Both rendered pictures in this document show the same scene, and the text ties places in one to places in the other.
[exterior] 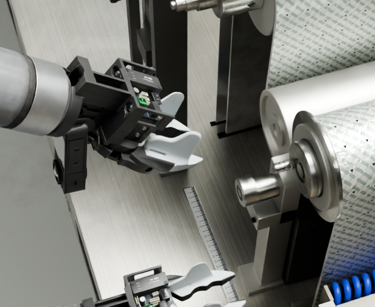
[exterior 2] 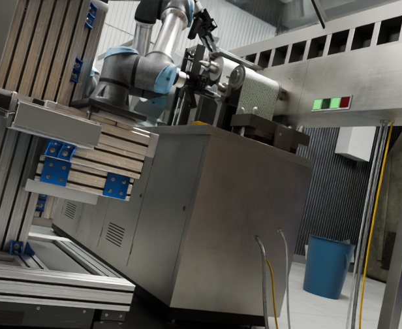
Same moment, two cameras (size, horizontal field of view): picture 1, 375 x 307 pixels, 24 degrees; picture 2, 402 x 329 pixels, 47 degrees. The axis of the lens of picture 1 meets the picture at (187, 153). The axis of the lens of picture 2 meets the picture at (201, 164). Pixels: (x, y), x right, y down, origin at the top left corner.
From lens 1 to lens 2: 2.37 m
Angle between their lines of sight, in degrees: 60
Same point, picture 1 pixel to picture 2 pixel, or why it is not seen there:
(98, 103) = (205, 15)
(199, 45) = not seen: hidden behind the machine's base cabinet
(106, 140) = (205, 23)
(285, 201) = (227, 91)
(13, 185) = not seen: hidden behind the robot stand
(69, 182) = (194, 32)
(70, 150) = (197, 22)
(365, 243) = (247, 104)
